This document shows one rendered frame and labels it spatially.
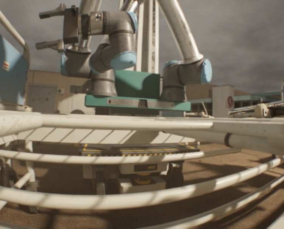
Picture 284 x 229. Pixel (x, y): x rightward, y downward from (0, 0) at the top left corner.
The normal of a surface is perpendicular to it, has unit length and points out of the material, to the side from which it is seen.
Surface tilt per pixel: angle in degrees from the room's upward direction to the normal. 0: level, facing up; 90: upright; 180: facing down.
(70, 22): 90
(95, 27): 141
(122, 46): 97
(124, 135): 90
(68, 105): 89
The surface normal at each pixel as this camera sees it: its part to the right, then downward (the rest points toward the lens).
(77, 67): 0.40, 0.54
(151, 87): 0.28, -0.01
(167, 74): -0.70, -0.04
